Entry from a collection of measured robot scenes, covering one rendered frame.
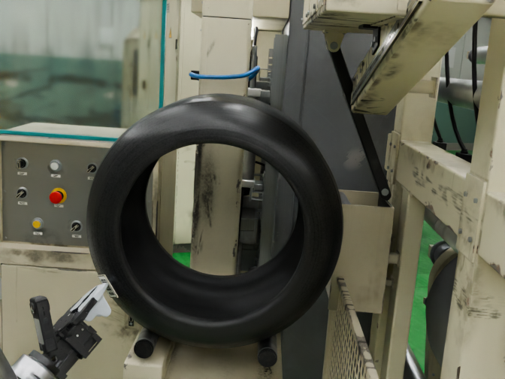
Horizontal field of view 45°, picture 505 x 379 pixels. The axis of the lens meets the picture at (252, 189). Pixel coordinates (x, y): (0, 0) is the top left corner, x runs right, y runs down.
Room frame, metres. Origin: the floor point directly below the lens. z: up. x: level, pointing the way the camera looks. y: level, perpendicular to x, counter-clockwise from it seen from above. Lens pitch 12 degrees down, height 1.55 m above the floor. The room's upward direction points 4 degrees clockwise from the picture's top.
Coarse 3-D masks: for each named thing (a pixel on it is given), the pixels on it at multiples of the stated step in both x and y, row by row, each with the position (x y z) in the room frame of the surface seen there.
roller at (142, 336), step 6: (144, 330) 1.32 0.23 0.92; (138, 336) 1.30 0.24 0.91; (144, 336) 1.28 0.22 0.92; (150, 336) 1.29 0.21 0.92; (156, 336) 1.32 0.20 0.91; (138, 342) 1.27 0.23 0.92; (144, 342) 1.26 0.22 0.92; (150, 342) 1.27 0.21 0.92; (156, 342) 1.31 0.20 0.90; (138, 348) 1.26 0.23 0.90; (144, 348) 1.26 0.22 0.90; (150, 348) 1.26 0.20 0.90; (138, 354) 1.26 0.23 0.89; (144, 354) 1.26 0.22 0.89; (150, 354) 1.27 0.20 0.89
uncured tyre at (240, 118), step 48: (192, 96) 1.46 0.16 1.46; (240, 96) 1.45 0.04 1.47; (144, 144) 1.26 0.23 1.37; (192, 144) 1.25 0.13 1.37; (240, 144) 1.25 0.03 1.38; (288, 144) 1.26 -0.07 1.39; (96, 192) 1.28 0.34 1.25; (144, 192) 1.54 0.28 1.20; (336, 192) 1.30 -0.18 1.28; (96, 240) 1.27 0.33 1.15; (144, 240) 1.53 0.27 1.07; (288, 240) 1.55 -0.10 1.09; (336, 240) 1.28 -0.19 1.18; (144, 288) 1.28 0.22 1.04; (192, 288) 1.53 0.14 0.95; (240, 288) 1.53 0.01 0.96; (288, 288) 1.25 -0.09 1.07; (192, 336) 1.26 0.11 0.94; (240, 336) 1.26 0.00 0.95
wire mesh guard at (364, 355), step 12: (348, 300) 1.40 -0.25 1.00; (336, 312) 1.56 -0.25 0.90; (348, 312) 1.33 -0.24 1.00; (336, 324) 1.53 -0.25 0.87; (348, 324) 1.35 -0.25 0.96; (360, 336) 1.20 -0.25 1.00; (336, 348) 1.51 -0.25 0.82; (348, 348) 1.32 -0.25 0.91; (360, 348) 1.14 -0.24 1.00; (324, 360) 1.65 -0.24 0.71; (336, 360) 1.47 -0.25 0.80; (348, 360) 1.29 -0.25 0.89; (372, 360) 1.09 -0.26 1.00; (324, 372) 1.64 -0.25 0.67; (360, 372) 1.16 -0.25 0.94; (372, 372) 1.04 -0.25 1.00
